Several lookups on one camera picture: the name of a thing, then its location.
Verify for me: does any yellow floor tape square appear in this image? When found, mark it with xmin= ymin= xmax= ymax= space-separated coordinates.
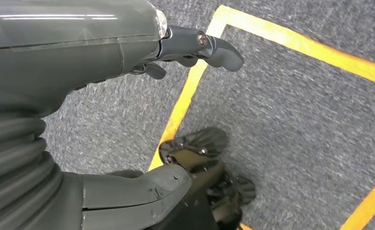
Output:
xmin=148 ymin=4 xmax=375 ymax=172

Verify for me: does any black robot foot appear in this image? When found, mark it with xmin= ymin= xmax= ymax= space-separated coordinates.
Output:
xmin=158 ymin=126 xmax=229 ymax=172
xmin=206 ymin=174 xmax=258 ymax=230

